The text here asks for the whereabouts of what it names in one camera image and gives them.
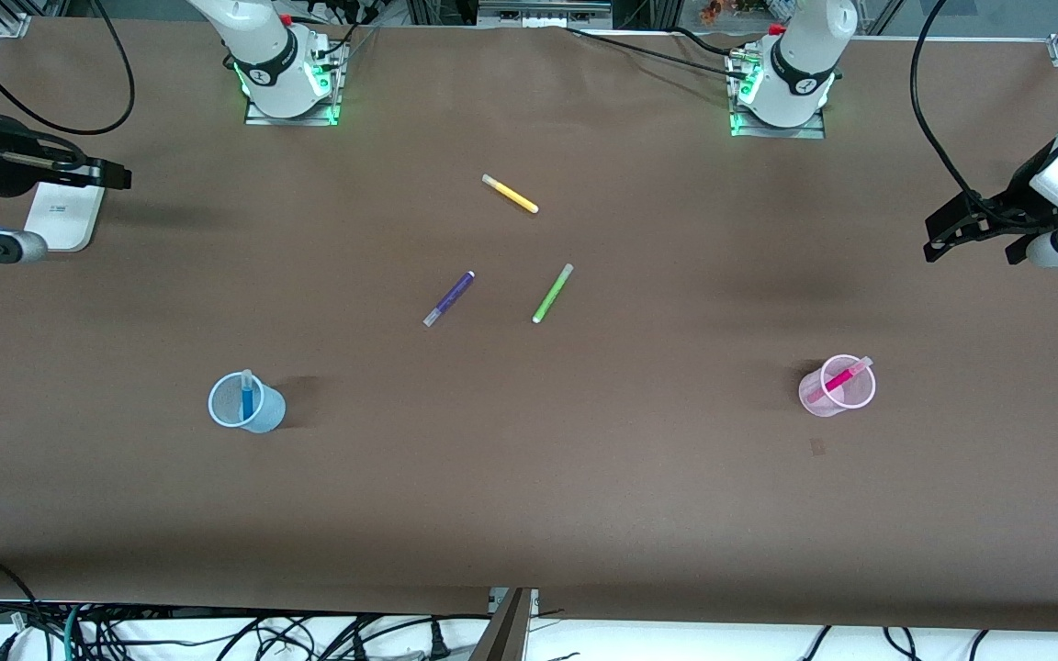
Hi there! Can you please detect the pink marker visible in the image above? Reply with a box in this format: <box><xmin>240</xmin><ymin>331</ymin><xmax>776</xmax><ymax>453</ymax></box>
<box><xmin>821</xmin><ymin>357</ymin><xmax>875</xmax><ymax>396</ymax></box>

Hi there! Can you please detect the white lamp stand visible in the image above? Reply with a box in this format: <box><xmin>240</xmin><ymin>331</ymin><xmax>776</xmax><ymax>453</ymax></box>
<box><xmin>24</xmin><ymin>182</ymin><xmax>106</xmax><ymax>252</ymax></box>

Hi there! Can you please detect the pink plastic cup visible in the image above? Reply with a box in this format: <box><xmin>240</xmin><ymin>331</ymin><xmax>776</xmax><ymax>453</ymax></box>
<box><xmin>798</xmin><ymin>354</ymin><xmax>877</xmax><ymax>418</ymax></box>

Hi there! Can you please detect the blue plastic cup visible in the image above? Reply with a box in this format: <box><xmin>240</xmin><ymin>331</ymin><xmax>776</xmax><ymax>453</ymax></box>
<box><xmin>208</xmin><ymin>372</ymin><xmax>287</xmax><ymax>435</ymax></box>

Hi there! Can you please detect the purple marker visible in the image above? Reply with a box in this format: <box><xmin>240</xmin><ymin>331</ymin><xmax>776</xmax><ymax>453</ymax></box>
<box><xmin>423</xmin><ymin>270</ymin><xmax>477</xmax><ymax>329</ymax></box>

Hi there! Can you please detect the yellow marker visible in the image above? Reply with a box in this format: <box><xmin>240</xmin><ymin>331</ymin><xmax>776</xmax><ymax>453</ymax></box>
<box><xmin>481</xmin><ymin>174</ymin><xmax>540</xmax><ymax>215</ymax></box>

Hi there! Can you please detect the green marker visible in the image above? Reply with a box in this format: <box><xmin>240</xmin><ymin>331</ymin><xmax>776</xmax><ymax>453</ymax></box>
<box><xmin>532</xmin><ymin>263</ymin><xmax>575</xmax><ymax>324</ymax></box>

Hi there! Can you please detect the dark table support beam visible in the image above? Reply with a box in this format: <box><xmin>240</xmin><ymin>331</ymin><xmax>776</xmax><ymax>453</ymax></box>
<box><xmin>469</xmin><ymin>588</ymin><xmax>539</xmax><ymax>661</ymax></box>

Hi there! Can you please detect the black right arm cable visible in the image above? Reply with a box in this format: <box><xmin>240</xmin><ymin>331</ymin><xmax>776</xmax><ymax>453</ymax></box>
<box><xmin>0</xmin><ymin>0</ymin><xmax>136</xmax><ymax>135</ymax></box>

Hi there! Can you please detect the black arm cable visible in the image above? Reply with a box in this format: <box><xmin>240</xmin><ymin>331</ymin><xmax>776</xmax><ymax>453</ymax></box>
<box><xmin>912</xmin><ymin>0</ymin><xmax>989</xmax><ymax>203</ymax></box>
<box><xmin>0</xmin><ymin>0</ymin><xmax>136</xmax><ymax>135</ymax></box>

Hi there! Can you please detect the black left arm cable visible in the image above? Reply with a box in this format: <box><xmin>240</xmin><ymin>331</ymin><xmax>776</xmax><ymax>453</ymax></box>
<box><xmin>912</xmin><ymin>0</ymin><xmax>989</xmax><ymax>203</ymax></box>

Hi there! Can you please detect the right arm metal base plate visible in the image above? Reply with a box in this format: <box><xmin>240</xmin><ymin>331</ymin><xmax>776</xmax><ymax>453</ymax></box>
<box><xmin>242</xmin><ymin>35</ymin><xmax>343</xmax><ymax>127</ymax></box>

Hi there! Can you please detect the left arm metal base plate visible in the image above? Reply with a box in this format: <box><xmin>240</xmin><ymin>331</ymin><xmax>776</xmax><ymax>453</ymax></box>
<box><xmin>728</xmin><ymin>46</ymin><xmax>827</xmax><ymax>140</ymax></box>

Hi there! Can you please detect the black cable on table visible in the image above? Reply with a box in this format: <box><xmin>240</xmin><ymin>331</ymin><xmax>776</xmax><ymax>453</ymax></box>
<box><xmin>566</xmin><ymin>26</ymin><xmax>743</xmax><ymax>78</ymax></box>

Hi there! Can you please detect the grey metal back frame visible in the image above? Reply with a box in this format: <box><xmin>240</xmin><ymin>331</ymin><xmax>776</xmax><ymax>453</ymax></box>
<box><xmin>478</xmin><ymin>0</ymin><xmax>613</xmax><ymax>28</ymax></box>

